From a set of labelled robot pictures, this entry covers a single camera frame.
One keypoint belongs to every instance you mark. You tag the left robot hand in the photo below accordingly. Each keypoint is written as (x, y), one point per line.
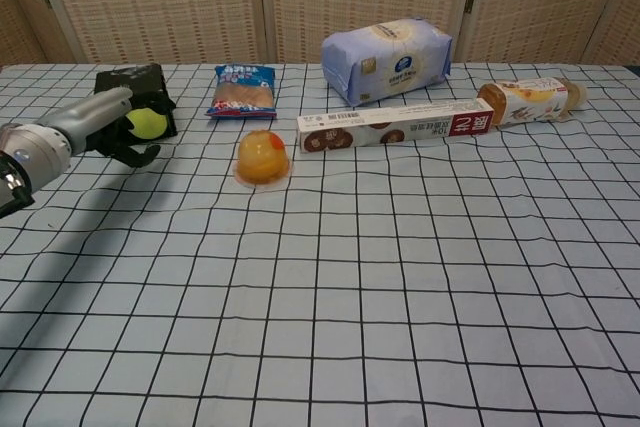
(100, 119)

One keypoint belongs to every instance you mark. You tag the yellow tennis ball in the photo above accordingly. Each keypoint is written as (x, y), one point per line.
(146, 123)

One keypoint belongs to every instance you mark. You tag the black cardboard box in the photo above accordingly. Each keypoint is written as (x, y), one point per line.
(150, 82)

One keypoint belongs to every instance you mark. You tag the long white wrap box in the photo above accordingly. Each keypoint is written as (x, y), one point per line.
(397, 127)

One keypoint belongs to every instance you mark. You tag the blue snack bag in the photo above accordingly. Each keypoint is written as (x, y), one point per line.
(245, 92)

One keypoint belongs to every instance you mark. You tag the orange jelly cup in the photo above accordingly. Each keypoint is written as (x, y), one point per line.
(263, 158)

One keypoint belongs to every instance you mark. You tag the woven folding screen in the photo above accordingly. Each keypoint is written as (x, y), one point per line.
(320, 2)

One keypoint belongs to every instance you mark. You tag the checkered tablecloth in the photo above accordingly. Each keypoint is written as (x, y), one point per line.
(350, 272)

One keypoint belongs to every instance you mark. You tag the light blue tissue pack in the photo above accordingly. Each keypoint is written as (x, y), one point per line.
(390, 62)

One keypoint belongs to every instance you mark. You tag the tea bottle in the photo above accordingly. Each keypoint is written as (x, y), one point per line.
(530, 102)

